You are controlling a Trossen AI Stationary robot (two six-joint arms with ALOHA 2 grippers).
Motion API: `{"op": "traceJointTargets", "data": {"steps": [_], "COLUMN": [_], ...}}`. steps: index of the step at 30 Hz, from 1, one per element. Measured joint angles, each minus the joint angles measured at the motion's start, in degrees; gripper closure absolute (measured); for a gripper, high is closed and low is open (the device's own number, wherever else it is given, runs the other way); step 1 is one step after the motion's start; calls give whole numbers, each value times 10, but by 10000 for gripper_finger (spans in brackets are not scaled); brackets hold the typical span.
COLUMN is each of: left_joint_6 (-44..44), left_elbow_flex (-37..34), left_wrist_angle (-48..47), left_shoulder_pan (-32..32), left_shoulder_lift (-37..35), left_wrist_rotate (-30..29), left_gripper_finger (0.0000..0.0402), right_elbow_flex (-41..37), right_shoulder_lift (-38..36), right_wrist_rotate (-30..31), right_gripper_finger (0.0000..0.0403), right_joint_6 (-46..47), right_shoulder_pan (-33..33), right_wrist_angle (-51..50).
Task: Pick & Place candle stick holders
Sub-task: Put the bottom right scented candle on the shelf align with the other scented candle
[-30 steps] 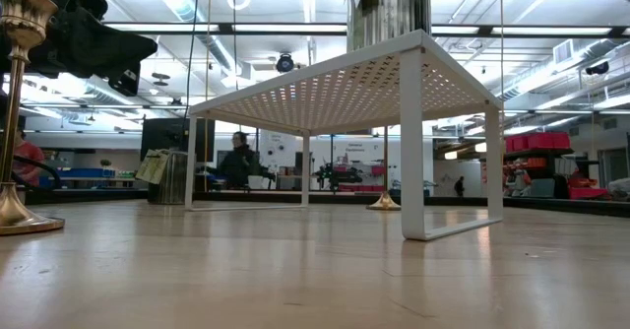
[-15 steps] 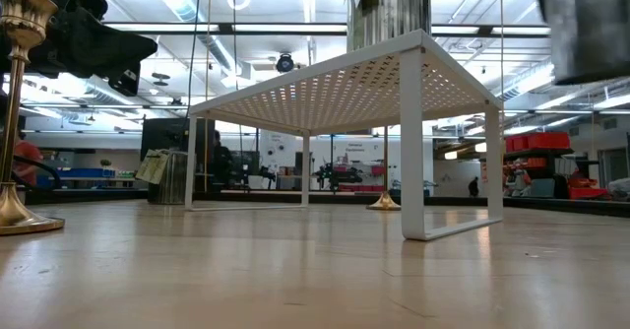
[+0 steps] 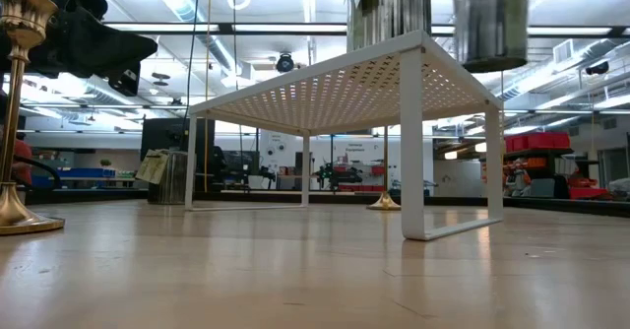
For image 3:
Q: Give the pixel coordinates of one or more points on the gold candlestick holder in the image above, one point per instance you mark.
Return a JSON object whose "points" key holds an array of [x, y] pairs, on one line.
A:
{"points": [[23, 19], [384, 203]]}

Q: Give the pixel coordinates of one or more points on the black monitor screen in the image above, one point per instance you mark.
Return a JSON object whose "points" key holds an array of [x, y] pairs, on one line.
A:
{"points": [[167, 132]]}

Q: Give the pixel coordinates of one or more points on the black ceiling-mounted camera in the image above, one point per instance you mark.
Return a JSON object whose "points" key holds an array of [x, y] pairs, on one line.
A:
{"points": [[284, 64]]}

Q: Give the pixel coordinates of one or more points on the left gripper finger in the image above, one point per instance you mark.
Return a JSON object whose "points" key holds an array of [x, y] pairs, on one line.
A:
{"points": [[98, 33], [108, 60]]}

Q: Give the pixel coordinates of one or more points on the black aluminium rig frame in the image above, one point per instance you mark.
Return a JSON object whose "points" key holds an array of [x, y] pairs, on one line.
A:
{"points": [[74, 196]]}

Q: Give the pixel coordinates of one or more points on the metal rack with red bins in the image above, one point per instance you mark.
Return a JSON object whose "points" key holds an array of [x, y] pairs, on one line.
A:
{"points": [[539, 141], [376, 170]]}

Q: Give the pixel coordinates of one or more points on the person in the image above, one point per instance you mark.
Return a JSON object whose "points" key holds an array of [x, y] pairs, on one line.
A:
{"points": [[24, 159]]}

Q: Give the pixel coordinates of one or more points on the black background robot arm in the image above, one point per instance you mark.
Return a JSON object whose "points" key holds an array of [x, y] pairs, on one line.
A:
{"points": [[339, 176]]}

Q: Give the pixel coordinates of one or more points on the silver scented candle tin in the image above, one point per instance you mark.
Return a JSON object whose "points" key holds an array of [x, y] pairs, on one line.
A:
{"points": [[174, 181], [394, 14], [489, 28]]}

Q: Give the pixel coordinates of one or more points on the blue storage bins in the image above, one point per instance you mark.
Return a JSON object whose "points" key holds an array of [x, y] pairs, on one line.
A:
{"points": [[86, 173]]}

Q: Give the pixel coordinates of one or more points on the white perforated metal shelf riser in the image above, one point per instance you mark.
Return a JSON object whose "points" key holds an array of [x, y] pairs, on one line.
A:
{"points": [[412, 147]]}

